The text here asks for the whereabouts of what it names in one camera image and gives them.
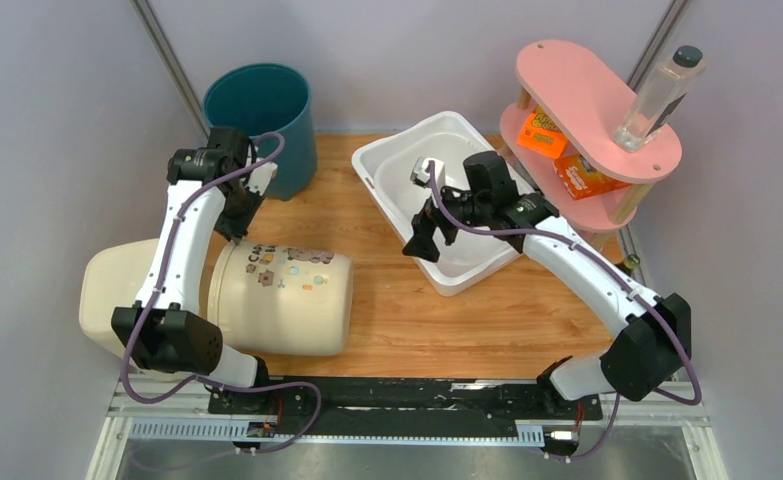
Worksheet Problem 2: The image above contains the orange snack box upper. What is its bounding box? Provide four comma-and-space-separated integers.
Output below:
517, 105, 568, 159

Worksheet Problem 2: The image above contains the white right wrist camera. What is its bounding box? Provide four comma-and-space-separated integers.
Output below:
410, 157, 442, 188

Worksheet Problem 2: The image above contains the orange snack box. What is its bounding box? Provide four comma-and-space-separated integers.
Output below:
517, 105, 568, 159
553, 154, 630, 200

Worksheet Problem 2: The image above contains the pink two-tier shelf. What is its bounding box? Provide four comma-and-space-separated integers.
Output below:
500, 39, 682, 236

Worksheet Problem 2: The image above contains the teal plastic bucket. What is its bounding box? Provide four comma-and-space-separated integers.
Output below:
203, 63, 318, 201

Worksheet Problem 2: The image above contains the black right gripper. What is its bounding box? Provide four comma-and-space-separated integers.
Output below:
402, 175, 491, 263

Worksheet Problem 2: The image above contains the white plastic tub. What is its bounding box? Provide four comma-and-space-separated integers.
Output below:
351, 111, 519, 297

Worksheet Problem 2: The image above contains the aluminium frame rail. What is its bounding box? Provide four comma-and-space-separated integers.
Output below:
87, 375, 726, 479

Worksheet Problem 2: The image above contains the clear bottle black cap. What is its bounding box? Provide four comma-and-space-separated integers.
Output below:
612, 45, 707, 153

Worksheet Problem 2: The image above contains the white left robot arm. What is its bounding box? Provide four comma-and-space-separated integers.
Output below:
110, 127, 276, 414

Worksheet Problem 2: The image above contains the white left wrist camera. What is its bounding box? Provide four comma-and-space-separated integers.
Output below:
245, 163, 278, 197

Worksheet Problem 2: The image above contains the cream large bucket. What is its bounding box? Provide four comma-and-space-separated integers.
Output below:
201, 241, 354, 356

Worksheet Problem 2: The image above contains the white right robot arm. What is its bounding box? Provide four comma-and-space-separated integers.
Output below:
403, 151, 702, 418

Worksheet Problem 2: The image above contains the cream square container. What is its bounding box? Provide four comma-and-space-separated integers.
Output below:
78, 239, 158, 358

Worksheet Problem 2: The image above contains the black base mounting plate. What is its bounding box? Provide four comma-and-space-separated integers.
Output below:
208, 376, 603, 439

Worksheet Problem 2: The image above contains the orange snack box lower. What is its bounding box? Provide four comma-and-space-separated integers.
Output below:
553, 154, 630, 200

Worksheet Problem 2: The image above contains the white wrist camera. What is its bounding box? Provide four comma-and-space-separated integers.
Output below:
410, 157, 442, 188
245, 163, 278, 197

